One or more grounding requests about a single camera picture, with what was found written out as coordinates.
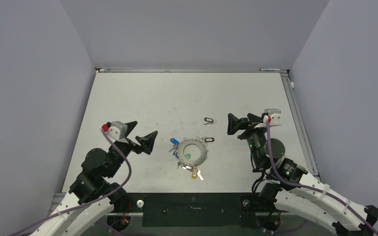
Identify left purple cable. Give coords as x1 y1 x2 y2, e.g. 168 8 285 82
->
11 127 132 236

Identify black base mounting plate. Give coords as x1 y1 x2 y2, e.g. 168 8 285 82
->
96 182 291 228

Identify silver key on disc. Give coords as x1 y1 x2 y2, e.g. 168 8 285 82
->
197 170 204 181

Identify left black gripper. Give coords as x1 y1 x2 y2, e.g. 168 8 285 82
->
105 121 157 177

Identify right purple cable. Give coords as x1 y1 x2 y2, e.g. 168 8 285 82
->
265 118 378 236

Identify aluminium frame rail right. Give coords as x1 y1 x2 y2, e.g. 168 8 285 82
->
280 70 320 180

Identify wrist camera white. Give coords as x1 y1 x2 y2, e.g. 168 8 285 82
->
101 121 128 143
254 109 282 128

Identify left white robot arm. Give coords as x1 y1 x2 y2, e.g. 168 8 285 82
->
32 121 158 236

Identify aluminium frame rail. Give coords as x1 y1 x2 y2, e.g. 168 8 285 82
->
95 68 288 74
280 70 320 180

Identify yellow key tag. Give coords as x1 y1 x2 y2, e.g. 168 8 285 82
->
191 168 198 179

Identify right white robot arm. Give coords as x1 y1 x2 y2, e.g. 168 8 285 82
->
227 109 378 236

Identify purple cable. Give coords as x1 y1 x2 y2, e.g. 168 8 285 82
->
265 118 378 236
11 127 132 236

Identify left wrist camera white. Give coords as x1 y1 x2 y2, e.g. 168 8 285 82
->
101 121 128 143

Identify aluminium frame rail back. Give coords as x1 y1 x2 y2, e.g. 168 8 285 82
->
95 68 288 74

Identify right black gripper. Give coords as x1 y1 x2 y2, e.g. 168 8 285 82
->
228 113 270 168

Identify round steel key organizer disc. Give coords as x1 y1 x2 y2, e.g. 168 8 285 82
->
173 137 208 170

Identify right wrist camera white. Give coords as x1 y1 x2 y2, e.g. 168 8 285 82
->
254 109 282 128

